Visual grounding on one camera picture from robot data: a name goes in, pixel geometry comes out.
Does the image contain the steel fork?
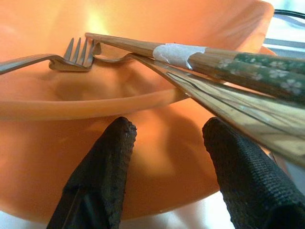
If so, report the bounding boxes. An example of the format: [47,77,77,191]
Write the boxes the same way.
[0,37,95,76]

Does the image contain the steel spoon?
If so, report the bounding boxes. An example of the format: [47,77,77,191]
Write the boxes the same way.
[91,40,305,167]

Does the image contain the pale tape band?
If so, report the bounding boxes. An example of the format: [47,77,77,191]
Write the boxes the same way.
[152,42,208,70]

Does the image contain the orange plastic bowl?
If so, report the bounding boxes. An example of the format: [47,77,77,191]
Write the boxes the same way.
[0,0,277,224]

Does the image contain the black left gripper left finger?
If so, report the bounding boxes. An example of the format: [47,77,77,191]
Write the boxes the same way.
[46,116,138,229]

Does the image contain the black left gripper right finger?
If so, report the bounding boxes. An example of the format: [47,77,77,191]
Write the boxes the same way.
[202,116,305,229]

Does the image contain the black cable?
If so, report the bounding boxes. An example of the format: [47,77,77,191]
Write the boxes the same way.
[274,8,305,19]

